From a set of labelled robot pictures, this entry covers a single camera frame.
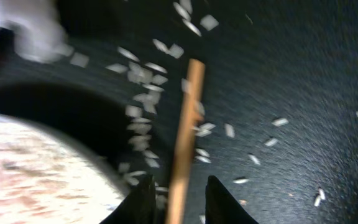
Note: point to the crumpled white tissue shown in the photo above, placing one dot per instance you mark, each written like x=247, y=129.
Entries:
x=38, y=33

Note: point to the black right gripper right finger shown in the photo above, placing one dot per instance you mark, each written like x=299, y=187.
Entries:
x=221, y=207

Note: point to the round black tray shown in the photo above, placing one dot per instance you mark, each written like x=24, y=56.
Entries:
x=280, y=87

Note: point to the grey bowl with food scraps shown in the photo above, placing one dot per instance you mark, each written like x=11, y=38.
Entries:
x=44, y=179

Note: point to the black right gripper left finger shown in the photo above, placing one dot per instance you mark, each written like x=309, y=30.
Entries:
x=139, y=207

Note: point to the wooden chopstick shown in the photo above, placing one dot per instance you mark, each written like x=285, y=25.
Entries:
x=183, y=156

